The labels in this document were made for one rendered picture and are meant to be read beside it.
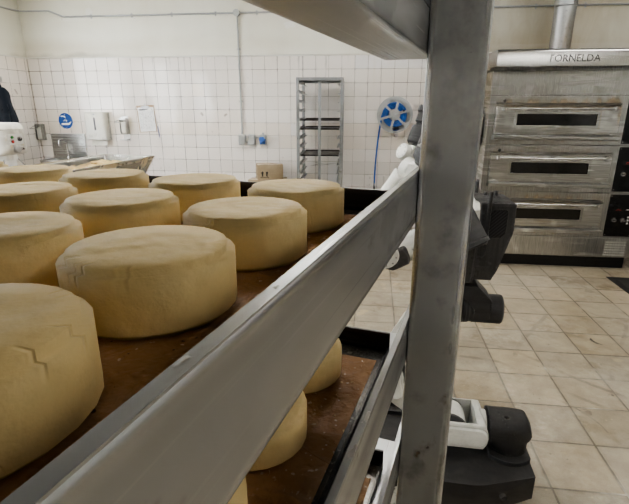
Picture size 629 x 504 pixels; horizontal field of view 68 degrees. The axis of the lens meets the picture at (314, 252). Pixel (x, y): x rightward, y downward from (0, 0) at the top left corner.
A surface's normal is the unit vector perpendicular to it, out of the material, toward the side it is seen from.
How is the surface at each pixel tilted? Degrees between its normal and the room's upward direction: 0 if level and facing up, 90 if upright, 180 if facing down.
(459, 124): 90
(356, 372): 0
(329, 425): 0
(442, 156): 90
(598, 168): 90
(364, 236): 90
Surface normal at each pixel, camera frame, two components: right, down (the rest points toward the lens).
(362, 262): 0.94, 0.11
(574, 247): -0.12, 0.30
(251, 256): 0.25, 0.29
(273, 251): 0.49, 0.26
